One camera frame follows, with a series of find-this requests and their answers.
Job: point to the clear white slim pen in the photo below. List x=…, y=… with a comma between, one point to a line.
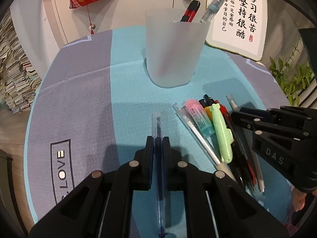
x=202, y=142

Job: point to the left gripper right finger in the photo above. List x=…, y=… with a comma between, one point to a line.
x=171, y=157

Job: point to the stack of papers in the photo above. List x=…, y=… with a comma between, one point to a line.
x=19, y=79

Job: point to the pink blue highlighter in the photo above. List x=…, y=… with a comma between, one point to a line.
x=200, y=117

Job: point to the green leafy plant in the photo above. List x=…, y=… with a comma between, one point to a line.
x=293, y=75

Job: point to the light blue capped pen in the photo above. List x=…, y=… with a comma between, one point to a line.
x=211, y=11

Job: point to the framed calligraphy sign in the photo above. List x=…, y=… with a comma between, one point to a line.
x=240, y=27

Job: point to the translucent white plastic cup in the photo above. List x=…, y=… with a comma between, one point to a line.
x=173, y=47

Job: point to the black yellow pen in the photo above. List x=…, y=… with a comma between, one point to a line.
x=206, y=102

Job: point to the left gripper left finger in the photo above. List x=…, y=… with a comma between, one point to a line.
x=144, y=174

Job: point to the blue grey desk mat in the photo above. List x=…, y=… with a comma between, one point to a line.
x=94, y=110

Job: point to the person's right hand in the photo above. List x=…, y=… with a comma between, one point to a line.
x=298, y=199

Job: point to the clear blue gel pen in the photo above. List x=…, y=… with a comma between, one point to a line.
x=159, y=171

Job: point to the red black pen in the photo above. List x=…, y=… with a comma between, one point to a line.
x=191, y=11

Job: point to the green shark pen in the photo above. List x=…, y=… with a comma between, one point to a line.
x=224, y=134

